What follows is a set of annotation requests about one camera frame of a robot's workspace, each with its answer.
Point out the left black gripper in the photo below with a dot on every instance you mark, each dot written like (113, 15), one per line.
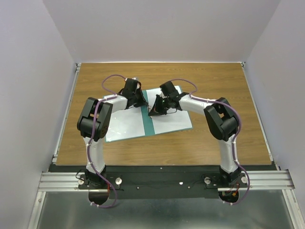
(142, 102)

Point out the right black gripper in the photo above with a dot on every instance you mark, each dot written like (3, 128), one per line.
(155, 110)

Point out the teal paper folder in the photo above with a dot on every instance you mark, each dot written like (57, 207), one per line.
(148, 126)

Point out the white paper sheet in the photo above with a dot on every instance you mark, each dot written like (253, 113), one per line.
(174, 120)
(125, 123)

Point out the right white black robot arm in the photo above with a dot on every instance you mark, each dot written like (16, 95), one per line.
(223, 122)

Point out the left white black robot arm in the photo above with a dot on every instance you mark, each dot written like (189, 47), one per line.
(94, 122)

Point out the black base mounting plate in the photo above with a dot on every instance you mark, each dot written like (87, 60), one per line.
(149, 182)

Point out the metal sheet front panel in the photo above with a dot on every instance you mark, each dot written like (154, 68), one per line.
(265, 209)

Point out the left table edge rail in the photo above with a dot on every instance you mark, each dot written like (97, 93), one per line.
(58, 144)

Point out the table edge rail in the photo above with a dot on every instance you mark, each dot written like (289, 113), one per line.
(259, 118)
(58, 144)

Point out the right table edge rail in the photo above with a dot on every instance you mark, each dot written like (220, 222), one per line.
(259, 118)

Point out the aluminium extrusion rail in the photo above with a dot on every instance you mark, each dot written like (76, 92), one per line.
(259, 180)

